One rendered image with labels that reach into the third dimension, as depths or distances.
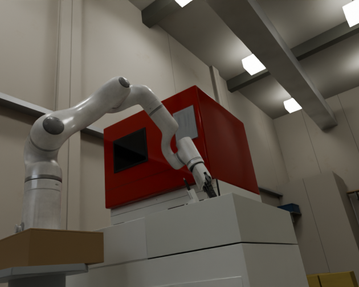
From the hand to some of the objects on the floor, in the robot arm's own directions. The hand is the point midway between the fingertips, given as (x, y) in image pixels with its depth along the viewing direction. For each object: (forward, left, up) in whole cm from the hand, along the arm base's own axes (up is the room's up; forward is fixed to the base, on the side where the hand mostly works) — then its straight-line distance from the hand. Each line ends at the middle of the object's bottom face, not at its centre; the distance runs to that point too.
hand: (212, 194), depth 141 cm
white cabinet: (-12, +22, -107) cm, 110 cm away
